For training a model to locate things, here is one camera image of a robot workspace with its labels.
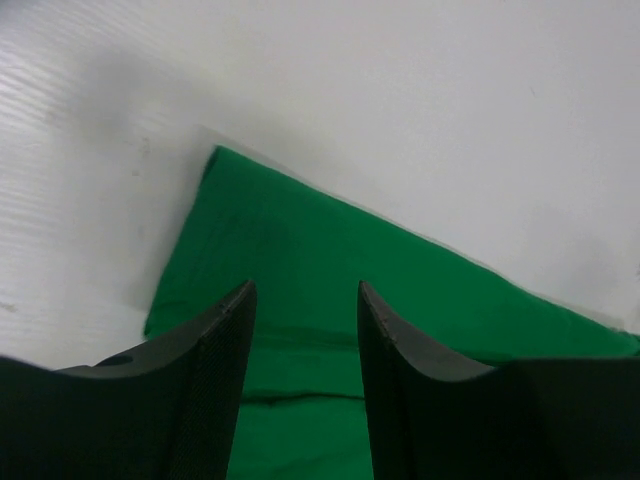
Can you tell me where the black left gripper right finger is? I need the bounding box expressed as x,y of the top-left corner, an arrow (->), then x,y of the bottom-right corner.
357,283 -> 639,479

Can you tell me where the green t shirt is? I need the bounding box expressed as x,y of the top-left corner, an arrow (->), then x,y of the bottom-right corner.
144,147 -> 639,479

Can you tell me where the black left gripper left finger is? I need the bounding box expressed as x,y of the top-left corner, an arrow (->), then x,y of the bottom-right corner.
1,282 -> 257,479

